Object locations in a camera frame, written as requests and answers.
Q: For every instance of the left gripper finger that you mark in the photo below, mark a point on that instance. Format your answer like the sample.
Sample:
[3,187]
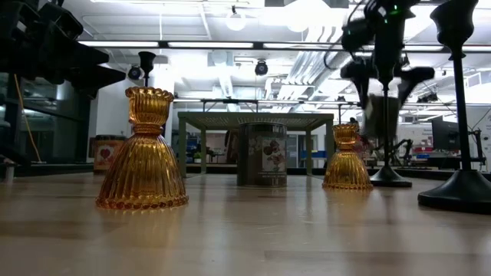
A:
[90,55]
[99,78]

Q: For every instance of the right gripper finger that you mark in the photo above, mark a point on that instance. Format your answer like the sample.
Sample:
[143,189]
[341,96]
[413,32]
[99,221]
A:
[360,78]
[414,76]

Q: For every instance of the tall black metal candlestick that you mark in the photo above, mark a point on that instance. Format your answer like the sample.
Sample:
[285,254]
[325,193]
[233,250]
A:
[147,61]

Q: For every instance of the heart label candle tin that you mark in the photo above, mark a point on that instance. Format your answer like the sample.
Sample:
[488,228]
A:
[104,155]

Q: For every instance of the amber ribbed glass candle holder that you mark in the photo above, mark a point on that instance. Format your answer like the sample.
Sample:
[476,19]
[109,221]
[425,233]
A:
[144,168]
[347,168]

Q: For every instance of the medium black metal candlestick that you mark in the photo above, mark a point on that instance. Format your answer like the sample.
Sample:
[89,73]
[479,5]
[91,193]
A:
[388,178]

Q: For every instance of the flower label candle tin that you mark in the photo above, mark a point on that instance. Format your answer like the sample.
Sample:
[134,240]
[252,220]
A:
[261,153]

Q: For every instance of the short black metal candlestick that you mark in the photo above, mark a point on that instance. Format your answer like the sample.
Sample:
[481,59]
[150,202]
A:
[460,195]

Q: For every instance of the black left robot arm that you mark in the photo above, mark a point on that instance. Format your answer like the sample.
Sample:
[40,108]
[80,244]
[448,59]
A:
[11,23]

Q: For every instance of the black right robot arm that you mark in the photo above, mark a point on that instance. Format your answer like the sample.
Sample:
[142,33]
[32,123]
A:
[399,7]

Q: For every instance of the black background robot arm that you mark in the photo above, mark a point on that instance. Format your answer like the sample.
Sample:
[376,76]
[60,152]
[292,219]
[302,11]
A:
[477,134]

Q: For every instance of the long ceiling light strip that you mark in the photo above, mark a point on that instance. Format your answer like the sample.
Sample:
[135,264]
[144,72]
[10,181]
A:
[122,44]

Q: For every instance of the black round ceiling fixture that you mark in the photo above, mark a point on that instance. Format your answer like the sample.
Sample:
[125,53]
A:
[261,68]
[135,73]

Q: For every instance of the black computer monitor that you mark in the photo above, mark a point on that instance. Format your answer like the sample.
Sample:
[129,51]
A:
[443,134]

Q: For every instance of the white round ceiling lamp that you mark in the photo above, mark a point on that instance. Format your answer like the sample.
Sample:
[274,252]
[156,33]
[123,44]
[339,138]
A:
[303,17]
[236,21]

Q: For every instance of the blue background panel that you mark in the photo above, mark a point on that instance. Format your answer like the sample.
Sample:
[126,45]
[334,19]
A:
[316,154]

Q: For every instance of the sage green perforated metal shelf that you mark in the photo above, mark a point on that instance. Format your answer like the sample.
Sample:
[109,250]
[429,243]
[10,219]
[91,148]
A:
[215,115]

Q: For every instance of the small white cylinder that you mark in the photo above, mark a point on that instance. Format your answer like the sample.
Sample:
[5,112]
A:
[9,174]

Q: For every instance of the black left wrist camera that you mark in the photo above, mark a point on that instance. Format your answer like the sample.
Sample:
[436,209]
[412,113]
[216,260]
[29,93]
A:
[63,21]

